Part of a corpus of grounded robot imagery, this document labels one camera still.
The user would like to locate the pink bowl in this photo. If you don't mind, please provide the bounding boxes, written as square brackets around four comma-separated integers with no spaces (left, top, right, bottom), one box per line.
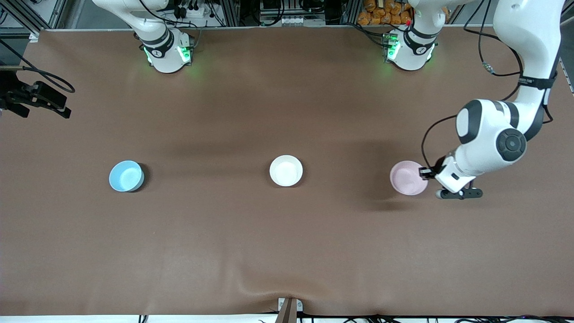
[389,160,430,196]

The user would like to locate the blue bowl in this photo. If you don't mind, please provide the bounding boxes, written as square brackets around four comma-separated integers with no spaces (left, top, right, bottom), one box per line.
[109,160,145,192]

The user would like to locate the white bowl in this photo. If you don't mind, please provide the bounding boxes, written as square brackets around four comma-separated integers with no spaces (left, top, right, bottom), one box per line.
[269,155,304,187]

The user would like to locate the brown table mat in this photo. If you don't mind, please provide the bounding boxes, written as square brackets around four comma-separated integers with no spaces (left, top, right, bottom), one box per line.
[0,26,574,317]

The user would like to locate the orange snack bags pile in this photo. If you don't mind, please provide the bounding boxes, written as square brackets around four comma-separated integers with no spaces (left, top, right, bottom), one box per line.
[357,0,413,26]

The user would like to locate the white power strip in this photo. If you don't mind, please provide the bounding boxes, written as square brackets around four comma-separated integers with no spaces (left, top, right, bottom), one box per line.
[177,4,202,19]

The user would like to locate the white multi-socket strip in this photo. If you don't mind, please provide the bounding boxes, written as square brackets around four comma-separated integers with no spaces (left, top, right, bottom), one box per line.
[265,16,326,26]

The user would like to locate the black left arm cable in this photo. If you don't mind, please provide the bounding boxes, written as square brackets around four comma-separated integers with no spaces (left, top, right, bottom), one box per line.
[421,0,557,171]

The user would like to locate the black left arm strap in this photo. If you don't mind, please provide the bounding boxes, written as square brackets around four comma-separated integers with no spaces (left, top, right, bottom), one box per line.
[518,72,558,91]

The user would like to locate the aluminium frame profile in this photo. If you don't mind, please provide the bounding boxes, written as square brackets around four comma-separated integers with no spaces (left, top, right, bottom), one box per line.
[220,0,240,26]
[342,0,359,25]

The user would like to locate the metal table edge bracket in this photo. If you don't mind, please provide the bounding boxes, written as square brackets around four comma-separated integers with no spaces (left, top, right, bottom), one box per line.
[277,297,304,323]

